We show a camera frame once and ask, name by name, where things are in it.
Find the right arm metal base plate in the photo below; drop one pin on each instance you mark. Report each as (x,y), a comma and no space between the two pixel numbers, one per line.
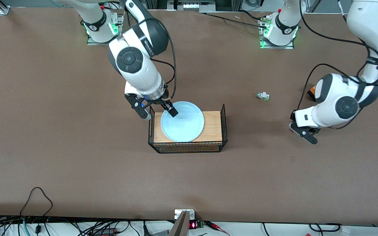
(92,43)

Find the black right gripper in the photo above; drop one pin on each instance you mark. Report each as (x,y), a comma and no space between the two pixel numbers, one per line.
(165,103)

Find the small white mount box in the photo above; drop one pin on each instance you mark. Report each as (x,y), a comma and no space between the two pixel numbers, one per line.
(179,213)

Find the red and black probe leads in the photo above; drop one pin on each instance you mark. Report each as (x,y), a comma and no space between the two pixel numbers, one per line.
(215,226)

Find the wooden board shelf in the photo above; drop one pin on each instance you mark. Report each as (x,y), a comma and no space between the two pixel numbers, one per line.
(212,131)

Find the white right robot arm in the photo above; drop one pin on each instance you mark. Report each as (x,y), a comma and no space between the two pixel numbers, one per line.
(136,75)

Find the red digit display module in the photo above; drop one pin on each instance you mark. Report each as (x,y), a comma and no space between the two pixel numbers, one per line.
(194,225)

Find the green push button switch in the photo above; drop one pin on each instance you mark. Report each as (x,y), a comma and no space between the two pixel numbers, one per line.
(262,96)

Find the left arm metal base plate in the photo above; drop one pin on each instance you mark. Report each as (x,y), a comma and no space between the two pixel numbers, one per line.
(274,47)

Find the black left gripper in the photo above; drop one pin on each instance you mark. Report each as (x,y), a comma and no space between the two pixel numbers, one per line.
(292,116)

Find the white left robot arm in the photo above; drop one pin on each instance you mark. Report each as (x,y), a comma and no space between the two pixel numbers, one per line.
(336,98)

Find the orange plastic box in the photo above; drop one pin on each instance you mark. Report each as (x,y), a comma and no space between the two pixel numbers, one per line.
(311,93)

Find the light blue round plate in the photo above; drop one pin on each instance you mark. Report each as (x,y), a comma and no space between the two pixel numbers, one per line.
(185,126)

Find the aluminium frame with white strip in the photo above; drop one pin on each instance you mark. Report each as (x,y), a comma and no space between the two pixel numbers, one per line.
(190,6)

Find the aluminium profile corner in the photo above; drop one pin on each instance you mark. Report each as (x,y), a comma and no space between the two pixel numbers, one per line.
(2,8)

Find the grey metal bar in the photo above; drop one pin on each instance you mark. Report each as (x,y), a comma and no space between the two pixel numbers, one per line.
(180,226)

